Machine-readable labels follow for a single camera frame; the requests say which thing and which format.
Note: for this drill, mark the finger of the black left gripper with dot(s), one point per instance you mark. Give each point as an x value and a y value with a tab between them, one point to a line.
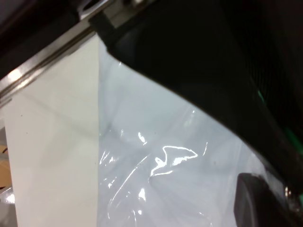
177	47
279	47

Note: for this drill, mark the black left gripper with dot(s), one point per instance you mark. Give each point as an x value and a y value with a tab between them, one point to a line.
35	35

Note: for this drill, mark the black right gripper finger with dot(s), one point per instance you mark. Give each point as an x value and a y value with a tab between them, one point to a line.
255	203

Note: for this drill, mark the clear zipper bag green strip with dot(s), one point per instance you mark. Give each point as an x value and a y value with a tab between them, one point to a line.
165	132

